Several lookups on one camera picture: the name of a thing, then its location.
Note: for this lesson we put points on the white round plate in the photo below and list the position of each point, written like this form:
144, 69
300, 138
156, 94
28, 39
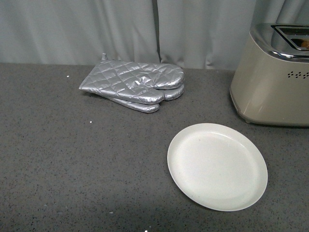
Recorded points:
217, 167

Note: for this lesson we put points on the brown bread slice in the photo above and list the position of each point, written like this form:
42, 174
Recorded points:
305, 44

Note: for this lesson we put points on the beige metal toaster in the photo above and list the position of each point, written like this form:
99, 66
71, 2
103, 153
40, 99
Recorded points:
271, 83

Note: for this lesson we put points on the silver quilted oven mitt bottom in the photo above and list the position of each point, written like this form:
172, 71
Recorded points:
169, 95

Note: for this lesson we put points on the silver quilted oven mitt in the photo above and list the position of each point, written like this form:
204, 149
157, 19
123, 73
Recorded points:
169, 95
145, 83

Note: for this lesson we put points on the silver quilted oven mitt top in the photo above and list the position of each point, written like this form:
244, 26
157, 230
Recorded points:
145, 83

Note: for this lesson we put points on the grey curtain backdrop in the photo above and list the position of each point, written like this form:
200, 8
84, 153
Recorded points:
203, 34

